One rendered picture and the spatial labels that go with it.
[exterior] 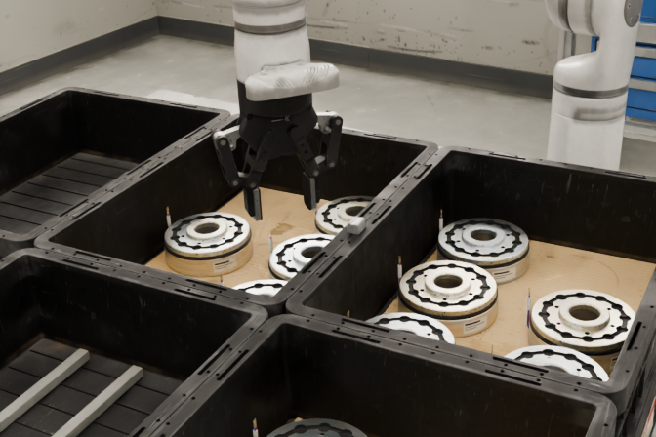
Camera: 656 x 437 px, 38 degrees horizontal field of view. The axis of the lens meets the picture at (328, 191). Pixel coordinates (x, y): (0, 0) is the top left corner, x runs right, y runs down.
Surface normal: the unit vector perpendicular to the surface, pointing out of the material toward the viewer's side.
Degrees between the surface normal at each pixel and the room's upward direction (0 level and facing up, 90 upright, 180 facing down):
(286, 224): 0
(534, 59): 90
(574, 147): 89
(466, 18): 90
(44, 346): 0
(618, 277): 0
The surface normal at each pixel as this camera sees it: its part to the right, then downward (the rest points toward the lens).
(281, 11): 0.41, 0.38
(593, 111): -0.11, 0.43
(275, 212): -0.04, -0.90
